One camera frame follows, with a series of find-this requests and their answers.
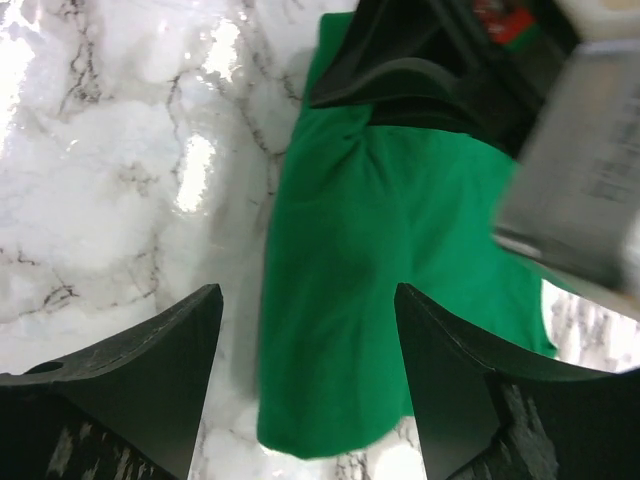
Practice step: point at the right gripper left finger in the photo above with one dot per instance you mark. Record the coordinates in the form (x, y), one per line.
(127, 407)

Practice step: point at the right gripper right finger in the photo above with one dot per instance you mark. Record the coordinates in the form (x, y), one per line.
(486, 408)

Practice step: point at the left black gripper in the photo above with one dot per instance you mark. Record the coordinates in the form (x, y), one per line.
(512, 52)

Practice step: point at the green t shirt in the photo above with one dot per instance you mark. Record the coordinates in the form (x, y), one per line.
(361, 209)

